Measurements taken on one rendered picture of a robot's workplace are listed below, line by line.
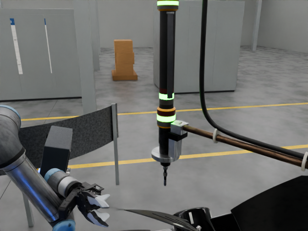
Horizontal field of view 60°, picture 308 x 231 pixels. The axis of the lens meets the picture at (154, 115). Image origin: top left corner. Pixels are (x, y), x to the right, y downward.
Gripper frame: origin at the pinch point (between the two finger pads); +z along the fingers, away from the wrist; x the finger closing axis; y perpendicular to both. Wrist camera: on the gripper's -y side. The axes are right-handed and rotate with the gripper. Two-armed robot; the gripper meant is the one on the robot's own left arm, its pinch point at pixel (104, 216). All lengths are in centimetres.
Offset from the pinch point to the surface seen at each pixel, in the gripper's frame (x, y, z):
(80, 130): 28, 94, -145
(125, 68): 25, 560, -564
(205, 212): -8.9, 13.2, 28.1
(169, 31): -57, -3, 23
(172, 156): -28.9, -0.6, 24.5
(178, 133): -35.3, -1.3, 26.2
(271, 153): -37, -1, 46
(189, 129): -36.8, -0.7, 28.3
